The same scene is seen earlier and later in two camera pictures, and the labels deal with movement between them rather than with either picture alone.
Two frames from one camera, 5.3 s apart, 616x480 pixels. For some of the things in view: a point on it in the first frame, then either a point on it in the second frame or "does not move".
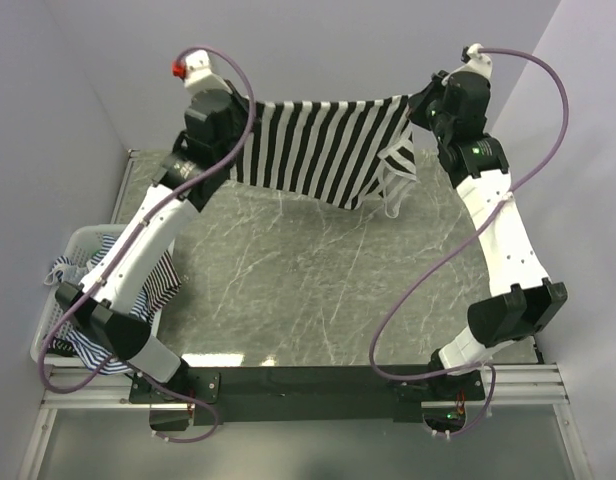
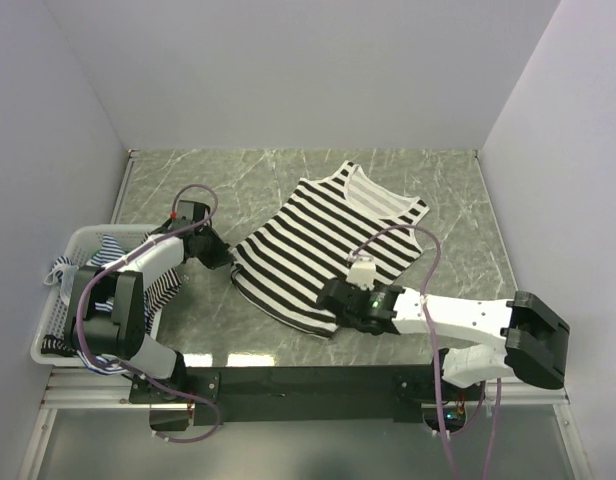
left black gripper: x=242 y=103 to x=221 y=251
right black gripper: x=415 y=112 to x=346 y=320
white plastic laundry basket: x=58 y=320 does not move
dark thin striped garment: x=162 y=282 does not move
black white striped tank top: x=343 y=153 to x=310 y=234
